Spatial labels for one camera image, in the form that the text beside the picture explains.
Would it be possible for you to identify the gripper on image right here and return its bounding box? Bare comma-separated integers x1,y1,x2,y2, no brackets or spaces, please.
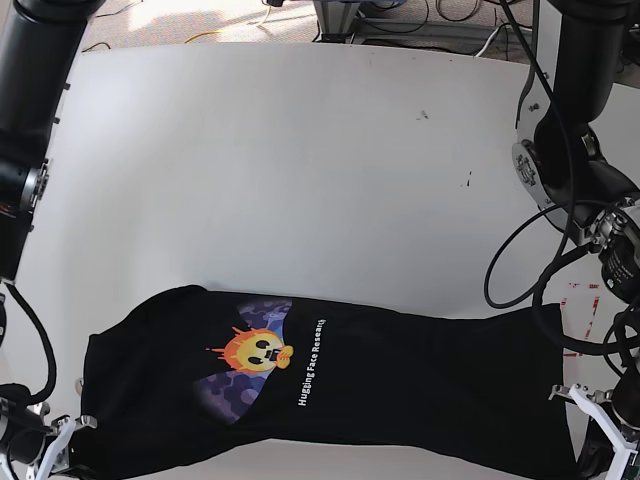
550,372,639,479

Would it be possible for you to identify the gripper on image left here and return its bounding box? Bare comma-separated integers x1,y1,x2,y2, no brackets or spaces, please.
1,399,96,479

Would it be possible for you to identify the black t-shirt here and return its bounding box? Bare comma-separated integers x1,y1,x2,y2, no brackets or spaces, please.
72,286,578,479

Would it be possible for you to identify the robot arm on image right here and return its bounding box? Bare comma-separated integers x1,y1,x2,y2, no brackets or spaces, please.
512,1,639,479

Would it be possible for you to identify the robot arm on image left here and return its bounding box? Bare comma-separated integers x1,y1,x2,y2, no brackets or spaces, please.
1,1,102,479

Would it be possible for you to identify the red tape rectangle marking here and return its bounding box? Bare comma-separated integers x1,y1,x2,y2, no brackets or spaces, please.
560,283,601,341

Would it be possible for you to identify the white cable on floor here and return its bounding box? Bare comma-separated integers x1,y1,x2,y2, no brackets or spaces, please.
473,23,536,59

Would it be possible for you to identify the aluminium frame rail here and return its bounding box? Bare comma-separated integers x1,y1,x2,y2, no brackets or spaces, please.
312,1,519,57

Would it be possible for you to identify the yellow cable on floor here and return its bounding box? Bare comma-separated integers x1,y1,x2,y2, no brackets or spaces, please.
183,8,274,45

